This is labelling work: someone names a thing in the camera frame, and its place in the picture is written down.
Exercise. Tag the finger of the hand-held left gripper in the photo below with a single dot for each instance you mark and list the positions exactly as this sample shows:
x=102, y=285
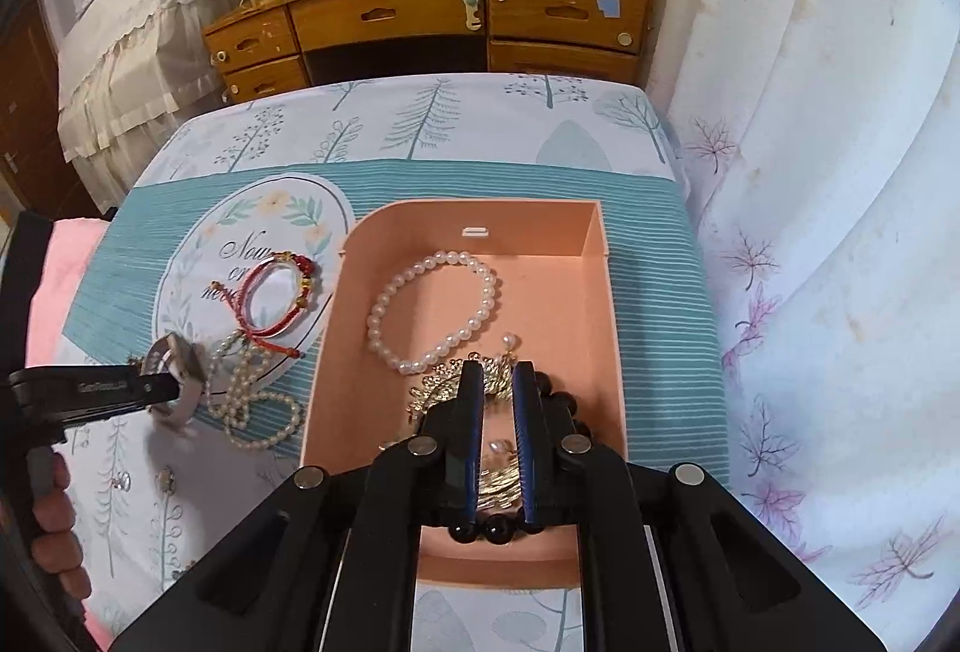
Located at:
x=82, y=413
x=82, y=386

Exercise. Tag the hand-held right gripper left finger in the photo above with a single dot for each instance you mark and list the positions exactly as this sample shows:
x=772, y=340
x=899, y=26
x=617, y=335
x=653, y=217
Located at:
x=473, y=442

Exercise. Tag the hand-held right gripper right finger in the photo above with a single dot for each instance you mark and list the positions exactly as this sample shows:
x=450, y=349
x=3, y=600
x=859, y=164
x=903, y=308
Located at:
x=527, y=442

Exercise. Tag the silver wrist watch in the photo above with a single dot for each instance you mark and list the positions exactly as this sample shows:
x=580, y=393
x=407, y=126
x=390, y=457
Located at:
x=184, y=359

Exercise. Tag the pink jewelry box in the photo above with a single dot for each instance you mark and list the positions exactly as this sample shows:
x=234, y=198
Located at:
x=547, y=322

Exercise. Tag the person's left hand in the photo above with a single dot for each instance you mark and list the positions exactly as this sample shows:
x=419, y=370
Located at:
x=56, y=547

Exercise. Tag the pink towel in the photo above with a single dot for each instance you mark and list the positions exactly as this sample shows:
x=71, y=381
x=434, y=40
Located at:
x=64, y=277

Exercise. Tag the small crystal earring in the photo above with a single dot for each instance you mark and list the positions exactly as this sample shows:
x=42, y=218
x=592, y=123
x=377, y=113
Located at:
x=164, y=481
x=122, y=481

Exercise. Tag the pearl drop earring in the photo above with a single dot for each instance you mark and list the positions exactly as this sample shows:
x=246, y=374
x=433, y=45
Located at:
x=511, y=341

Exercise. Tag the brown wooden door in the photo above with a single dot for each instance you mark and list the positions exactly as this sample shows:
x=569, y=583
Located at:
x=30, y=120

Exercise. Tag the white lace covered furniture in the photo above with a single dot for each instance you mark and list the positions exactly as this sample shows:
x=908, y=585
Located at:
x=135, y=45

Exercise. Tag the white leaf-printed curtain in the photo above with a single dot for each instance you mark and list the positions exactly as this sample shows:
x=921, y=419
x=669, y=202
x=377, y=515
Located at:
x=825, y=172

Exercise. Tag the white drawer safety lock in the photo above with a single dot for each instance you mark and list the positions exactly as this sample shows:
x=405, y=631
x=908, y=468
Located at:
x=472, y=11

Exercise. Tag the blue sticker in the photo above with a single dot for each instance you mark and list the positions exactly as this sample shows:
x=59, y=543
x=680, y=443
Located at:
x=609, y=9

